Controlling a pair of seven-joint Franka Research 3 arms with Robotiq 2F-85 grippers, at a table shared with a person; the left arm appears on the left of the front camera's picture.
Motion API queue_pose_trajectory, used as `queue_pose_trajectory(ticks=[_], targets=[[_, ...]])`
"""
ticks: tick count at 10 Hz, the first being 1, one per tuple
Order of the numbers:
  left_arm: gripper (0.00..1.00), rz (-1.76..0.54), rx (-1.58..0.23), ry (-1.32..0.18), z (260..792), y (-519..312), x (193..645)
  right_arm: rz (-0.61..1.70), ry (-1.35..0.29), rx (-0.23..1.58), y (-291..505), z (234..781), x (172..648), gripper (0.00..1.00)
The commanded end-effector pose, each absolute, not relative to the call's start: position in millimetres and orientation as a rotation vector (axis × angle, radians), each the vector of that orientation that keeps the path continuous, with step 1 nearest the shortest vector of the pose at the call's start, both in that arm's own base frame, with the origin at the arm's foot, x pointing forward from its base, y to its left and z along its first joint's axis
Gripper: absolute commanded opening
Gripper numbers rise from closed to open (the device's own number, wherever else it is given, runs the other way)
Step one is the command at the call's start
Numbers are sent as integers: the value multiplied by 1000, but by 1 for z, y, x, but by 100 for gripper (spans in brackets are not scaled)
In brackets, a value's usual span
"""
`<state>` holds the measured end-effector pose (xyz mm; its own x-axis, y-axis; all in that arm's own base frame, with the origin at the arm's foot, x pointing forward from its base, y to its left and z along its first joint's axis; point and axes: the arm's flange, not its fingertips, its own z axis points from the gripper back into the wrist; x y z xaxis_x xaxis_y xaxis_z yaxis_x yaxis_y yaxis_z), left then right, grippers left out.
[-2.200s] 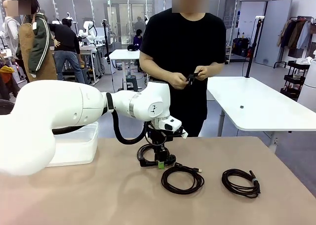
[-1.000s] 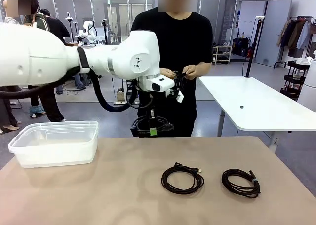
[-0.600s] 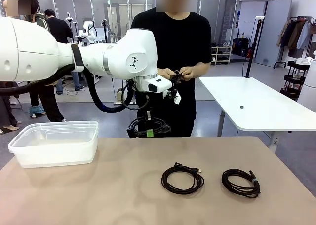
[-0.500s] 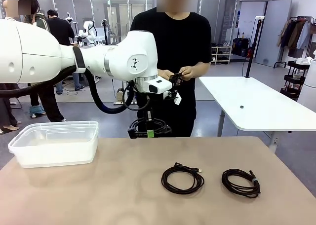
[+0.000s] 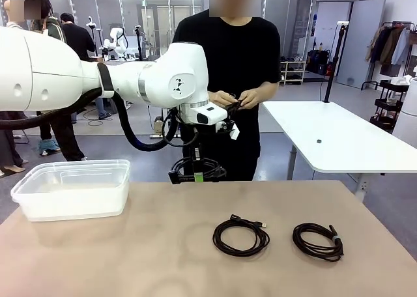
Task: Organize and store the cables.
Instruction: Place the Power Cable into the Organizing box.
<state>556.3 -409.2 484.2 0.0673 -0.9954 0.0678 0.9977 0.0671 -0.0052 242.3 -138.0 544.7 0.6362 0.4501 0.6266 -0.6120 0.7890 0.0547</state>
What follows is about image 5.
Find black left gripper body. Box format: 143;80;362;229
188;127;206;164

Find black USB cable coil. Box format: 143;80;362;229
212;214;271;257

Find person left forearm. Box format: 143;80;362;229
259;79;281;102

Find person right hand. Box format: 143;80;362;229
208;91;236;107

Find person left hand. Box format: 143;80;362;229
237;89;263;110

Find person in black t-shirt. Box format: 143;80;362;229
172;8;281;182

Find white shoe rack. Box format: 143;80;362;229
279;61;307;85

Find clear plastic container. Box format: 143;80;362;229
10;159;131;222

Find white table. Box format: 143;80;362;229
262;100;417;204

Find person in green jacket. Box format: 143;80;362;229
22;0;86;163

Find black bags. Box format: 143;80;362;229
306;48;335;76

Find black tripod pole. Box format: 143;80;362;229
322;20;350;103

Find person in black shirt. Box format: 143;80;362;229
60;12;113;120

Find grey door panel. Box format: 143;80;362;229
335;0;387;89

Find black utility cart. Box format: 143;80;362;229
369;79;410;132

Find clothes rack with coats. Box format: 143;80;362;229
360;20;417;91

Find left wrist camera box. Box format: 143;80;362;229
213;119;241;141

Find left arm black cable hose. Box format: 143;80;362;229
0;87;183;152

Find thin black floor cable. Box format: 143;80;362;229
78;106;105;127

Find black camera tripod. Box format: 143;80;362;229
134;25;146;62

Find black cable coil grey tie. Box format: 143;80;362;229
292;222;345;262

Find camera stand with white head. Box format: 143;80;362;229
85;15;98;55

